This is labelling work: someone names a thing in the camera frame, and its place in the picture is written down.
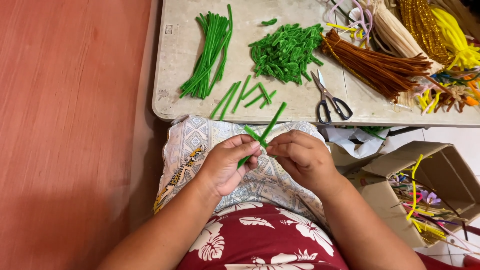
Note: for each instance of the bundle of brown pipe cleaners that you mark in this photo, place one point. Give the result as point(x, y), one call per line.
point(375, 67)

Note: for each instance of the person's left hand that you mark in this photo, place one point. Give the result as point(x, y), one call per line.
point(221, 168)

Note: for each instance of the white plastic bag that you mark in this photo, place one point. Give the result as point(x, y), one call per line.
point(350, 140)

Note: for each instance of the cardboard box of craft scraps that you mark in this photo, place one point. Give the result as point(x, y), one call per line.
point(431, 195)

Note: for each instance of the pile of folded green pieces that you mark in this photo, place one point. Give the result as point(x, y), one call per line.
point(287, 52)

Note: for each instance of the patterned lap cloth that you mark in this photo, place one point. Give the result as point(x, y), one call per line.
point(187, 146)

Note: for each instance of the loose pink and white stems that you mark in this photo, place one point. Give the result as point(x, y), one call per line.
point(358, 20)

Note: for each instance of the bundle of yellow pipe cleaners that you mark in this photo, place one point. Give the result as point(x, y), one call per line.
point(455, 41)

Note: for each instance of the bundle of gold tinsel stems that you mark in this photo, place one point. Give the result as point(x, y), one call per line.
point(422, 30)

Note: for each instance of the long green pipe cleaner stem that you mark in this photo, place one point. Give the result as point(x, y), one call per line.
point(275, 120)

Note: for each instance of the short green pipe cleaner stub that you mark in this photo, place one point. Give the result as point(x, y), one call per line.
point(253, 134)

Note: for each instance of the red floral dress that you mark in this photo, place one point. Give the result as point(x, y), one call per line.
point(262, 240)

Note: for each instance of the single folded green piece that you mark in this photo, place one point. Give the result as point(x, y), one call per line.
point(269, 21)

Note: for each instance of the person's right hand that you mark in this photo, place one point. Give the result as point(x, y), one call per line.
point(309, 161)

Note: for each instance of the bundle of uncut green pipe cleaners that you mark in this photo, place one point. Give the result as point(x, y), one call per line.
point(210, 56)

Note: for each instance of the bundle of cream pipe cleaners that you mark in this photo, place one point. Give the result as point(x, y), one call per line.
point(393, 30)

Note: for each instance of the row of cut green lengths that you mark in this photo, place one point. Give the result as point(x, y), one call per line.
point(240, 95)

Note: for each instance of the heap of mixed colourful scraps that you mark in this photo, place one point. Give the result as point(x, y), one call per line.
point(450, 93)

